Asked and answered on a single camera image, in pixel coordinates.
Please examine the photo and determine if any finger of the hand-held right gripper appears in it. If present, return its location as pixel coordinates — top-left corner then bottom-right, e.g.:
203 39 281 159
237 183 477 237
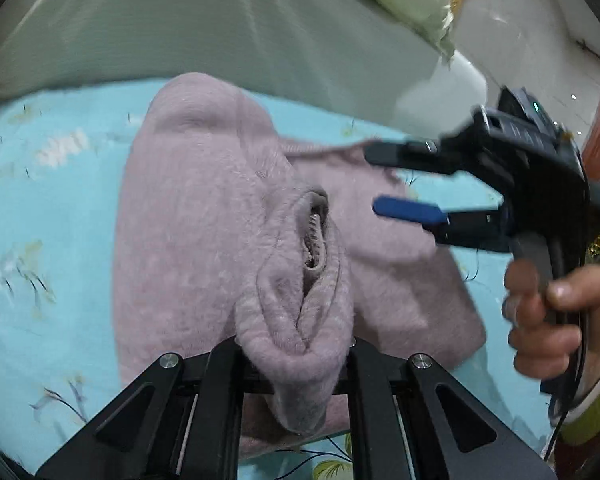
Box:
373 195 512 254
365 139 453 177

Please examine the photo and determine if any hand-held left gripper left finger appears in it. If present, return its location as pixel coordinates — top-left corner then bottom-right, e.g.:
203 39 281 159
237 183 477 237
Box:
35 335 247 480

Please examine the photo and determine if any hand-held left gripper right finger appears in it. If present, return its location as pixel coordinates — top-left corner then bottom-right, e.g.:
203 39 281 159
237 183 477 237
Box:
346 336 557 480

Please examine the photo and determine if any pink knit sweater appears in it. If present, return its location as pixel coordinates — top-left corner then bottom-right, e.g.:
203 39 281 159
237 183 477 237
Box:
114 72 487 462

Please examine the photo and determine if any person's right forearm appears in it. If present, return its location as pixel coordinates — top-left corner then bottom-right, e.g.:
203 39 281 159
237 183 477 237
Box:
549 321 600 480

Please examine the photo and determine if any person's right hand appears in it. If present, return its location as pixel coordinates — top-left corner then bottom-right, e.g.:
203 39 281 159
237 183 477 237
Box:
501 259 600 382

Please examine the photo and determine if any turquoise floral bedsheet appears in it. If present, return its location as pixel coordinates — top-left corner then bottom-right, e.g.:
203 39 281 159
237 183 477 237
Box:
0 80 556 480

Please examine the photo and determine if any black cable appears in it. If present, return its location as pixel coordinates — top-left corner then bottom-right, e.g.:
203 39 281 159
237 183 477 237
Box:
542 310 592 462

